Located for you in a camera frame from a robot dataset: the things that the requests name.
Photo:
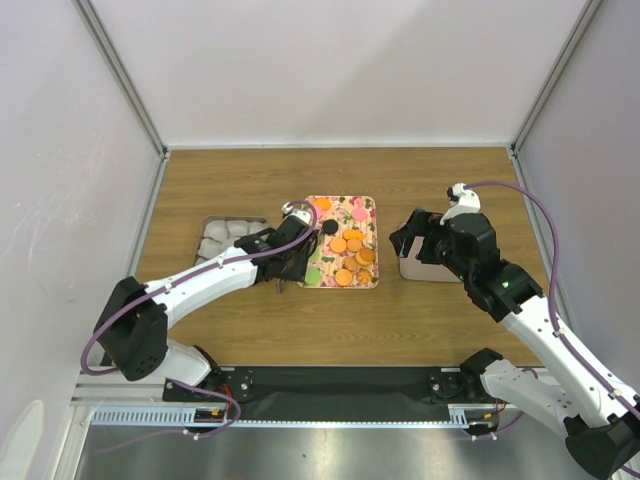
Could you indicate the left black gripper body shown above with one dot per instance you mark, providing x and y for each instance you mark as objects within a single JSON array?
[{"x": 296, "y": 265}]

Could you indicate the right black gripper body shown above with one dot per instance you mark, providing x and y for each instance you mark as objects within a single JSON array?
[{"x": 437, "y": 245}]

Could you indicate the green cookie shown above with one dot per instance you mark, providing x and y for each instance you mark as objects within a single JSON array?
[
  {"x": 315, "y": 256},
  {"x": 313, "y": 277}
]

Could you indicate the black cookie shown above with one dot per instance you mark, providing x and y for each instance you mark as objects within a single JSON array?
[{"x": 330, "y": 227}]

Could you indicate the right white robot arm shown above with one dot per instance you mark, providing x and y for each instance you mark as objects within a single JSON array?
[{"x": 590, "y": 408}]

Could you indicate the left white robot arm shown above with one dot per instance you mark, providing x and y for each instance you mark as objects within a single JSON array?
[{"x": 133, "y": 328}]

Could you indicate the brown tin lid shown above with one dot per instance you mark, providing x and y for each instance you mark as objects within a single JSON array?
[{"x": 411, "y": 268}]

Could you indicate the plain orange round cookie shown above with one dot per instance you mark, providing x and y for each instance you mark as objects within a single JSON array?
[{"x": 354, "y": 245}]

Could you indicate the pink round cookie right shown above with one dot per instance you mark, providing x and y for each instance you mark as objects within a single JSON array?
[{"x": 359, "y": 214}]

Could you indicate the patterned round biscuit upper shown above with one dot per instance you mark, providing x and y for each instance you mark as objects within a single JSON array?
[{"x": 338, "y": 245}]

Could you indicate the patterned round biscuit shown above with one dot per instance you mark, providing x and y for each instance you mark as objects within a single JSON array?
[
  {"x": 338, "y": 245},
  {"x": 343, "y": 277}
]

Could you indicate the orange swirl cookie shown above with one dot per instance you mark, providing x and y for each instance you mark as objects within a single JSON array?
[{"x": 363, "y": 276}]

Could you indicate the orange fish cookie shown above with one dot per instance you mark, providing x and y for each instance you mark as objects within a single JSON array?
[{"x": 350, "y": 234}]

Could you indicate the patterned round biscuit lower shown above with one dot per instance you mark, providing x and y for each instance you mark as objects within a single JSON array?
[{"x": 343, "y": 277}]

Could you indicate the floral serving tray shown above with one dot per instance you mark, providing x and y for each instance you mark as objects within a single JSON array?
[{"x": 346, "y": 256}]

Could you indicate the orange shell cookie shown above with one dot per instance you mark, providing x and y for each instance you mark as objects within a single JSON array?
[{"x": 322, "y": 203}]

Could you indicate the brown cookie tin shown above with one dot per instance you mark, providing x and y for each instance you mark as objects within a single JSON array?
[{"x": 219, "y": 232}]

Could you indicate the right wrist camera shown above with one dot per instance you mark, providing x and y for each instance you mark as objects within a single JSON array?
[{"x": 462, "y": 201}]

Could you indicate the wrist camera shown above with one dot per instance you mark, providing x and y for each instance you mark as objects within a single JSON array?
[
  {"x": 298, "y": 210},
  {"x": 462, "y": 201}
]

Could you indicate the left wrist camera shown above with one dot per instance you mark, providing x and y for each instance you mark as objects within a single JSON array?
[{"x": 298, "y": 210}]

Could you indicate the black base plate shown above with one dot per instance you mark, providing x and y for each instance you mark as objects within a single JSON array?
[{"x": 350, "y": 394}]

